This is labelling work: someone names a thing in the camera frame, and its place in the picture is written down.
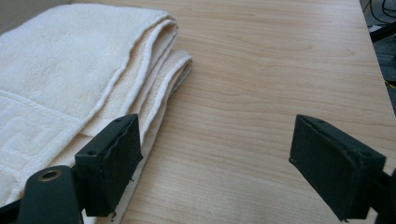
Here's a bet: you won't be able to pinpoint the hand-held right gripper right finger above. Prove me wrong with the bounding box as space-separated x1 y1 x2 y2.
288 114 388 222

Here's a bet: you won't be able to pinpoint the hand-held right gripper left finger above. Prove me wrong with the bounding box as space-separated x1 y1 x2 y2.
74 113 145 218

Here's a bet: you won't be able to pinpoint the cream towel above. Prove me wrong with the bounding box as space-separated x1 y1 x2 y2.
0 3 193 224

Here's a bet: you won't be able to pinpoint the black stand bar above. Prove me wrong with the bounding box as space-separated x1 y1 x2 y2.
369 21 396 43

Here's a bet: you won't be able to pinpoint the black cables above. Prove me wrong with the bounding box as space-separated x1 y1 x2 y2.
361 0 396 26

